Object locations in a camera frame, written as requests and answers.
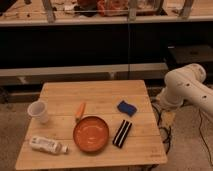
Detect orange ceramic bowl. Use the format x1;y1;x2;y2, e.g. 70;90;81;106
73;116;109;153

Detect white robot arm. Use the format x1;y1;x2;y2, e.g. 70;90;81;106
157;63;213;118

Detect blue sponge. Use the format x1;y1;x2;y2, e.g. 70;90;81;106
117;101;137;117

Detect orange carrot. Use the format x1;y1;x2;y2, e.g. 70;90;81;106
75;102;86;122

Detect wooden table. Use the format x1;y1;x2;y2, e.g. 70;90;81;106
15;80;167;170

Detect black white striped eraser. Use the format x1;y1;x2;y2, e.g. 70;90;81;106
112;120;132;148

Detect white plastic cup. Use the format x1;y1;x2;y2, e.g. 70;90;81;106
27;100;49;124

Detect black box on shelf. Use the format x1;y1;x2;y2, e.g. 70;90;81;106
165;44;213;76

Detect red orange clutter on bench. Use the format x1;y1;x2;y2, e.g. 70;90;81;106
74;0;158;16

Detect white plastic bottle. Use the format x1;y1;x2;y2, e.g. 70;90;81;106
29;136;68;155

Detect long workbench shelf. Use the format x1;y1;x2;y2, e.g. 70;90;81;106
0;0;213;27

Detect black floor cables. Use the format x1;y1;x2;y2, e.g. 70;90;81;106
151;98;173;156

